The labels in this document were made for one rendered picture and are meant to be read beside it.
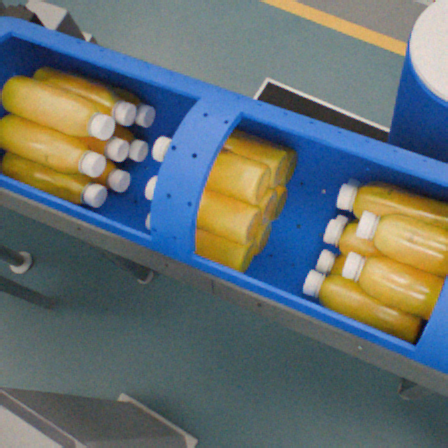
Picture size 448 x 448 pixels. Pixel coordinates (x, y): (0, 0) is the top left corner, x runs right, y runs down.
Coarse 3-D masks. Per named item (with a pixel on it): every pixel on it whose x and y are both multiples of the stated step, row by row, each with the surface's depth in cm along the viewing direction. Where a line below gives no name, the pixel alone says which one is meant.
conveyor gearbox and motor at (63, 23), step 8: (32, 0) 137; (32, 8) 136; (40, 8) 135; (48, 8) 135; (56, 8) 135; (64, 8) 135; (40, 16) 134; (48, 16) 134; (56, 16) 134; (64, 16) 135; (48, 24) 133; (56, 24) 133; (64, 24) 135; (72, 24) 138; (64, 32) 136; (72, 32) 139; (80, 32) 142; (88, 40) 150
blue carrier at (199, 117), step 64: (0, 64) 94; (64, 64) 105; (128, 64) 84; (128, 128) 106; (192, 128) 76; (256, 128) 96; (320, 128) 78; (128, 192) 103; (192, 192) 74; (320, 192) 98; (192, 256) 80; (256, 256) 95; (320, 320) 79
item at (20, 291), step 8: (0, 280) 164; (8, 280) 167; (0, 288) 165; (8, 288) 169; (16, 288) 172; (24, 288) 176; (16, 296) 174; (24, 296) 177; (32, 296) 181; (40, 296) 186; (40, 304) 187; (48, 304) 192
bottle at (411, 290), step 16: (384, 256) 79; (368, 272) 77; (384, 272) 77; (400, 272) 76; (416, 272) 77; (368, 288) 78; (384, 288) 76; (400, 288) 76; (416, 288) 75; (432, 288) 75; (400, 304) 77; (416, 304) 76; (432, 304) 75
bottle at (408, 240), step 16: (384, 224) 76; (400, 224) 75; (416, 224) 75; (432, 224) 76; (384, 240) 76; (400, 240) 75; (416, 240) 74; (432, 240) 74; (400, 256) 76; (416, 256) 75; (432, 256) 74; (432, 272) 76
